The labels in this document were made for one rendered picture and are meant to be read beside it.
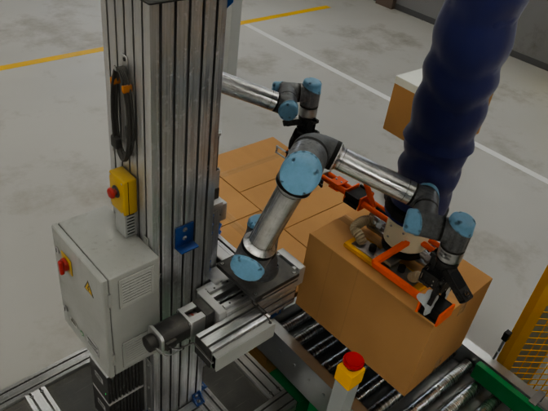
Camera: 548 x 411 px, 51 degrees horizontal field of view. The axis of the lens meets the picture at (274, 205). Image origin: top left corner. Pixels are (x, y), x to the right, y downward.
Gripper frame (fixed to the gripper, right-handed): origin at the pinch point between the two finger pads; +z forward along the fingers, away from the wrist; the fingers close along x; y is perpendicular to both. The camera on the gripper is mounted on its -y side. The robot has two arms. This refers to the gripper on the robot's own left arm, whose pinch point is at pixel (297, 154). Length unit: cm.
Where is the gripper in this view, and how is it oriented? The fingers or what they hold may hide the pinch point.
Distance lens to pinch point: 249.1
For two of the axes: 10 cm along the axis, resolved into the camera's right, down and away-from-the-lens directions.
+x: 7.3, -3.4, 5.9
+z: -1.1, 8.0, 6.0
